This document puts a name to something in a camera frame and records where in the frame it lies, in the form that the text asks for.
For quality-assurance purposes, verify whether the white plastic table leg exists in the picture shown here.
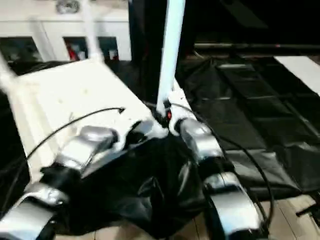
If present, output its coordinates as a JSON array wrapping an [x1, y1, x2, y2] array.
[[155, 0, 188, 113], [80, 0, 106, 66], [0, 51, 19, 97]]

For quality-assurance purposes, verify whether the black mat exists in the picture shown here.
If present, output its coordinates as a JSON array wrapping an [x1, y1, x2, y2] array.
[[0, 53, 320, 238]]

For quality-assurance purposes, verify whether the large black case yellow label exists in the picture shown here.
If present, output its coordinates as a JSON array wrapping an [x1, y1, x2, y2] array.
[[128, 0, 199, 63]]

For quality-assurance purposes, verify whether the red bottle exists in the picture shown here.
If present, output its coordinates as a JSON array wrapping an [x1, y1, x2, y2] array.
[[67, 43, 79, 61]]

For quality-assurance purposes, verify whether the grey metal bar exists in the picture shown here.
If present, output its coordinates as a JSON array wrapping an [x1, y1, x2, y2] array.
[[193, 42, 320, 51]]

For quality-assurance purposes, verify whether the white cabinet with glass doors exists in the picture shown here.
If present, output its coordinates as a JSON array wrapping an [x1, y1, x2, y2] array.
[[0, 7, 133, 63]]

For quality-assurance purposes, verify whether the white flat panel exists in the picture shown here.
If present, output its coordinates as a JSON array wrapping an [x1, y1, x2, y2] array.
[[273, 55, 320, 96]]

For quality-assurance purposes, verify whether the thin black rod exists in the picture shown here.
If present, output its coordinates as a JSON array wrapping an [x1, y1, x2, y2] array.
[[295, 204, 320, 218]]

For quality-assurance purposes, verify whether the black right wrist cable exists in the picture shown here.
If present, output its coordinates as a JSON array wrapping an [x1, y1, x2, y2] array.
[[171, 101, 275, 226]]

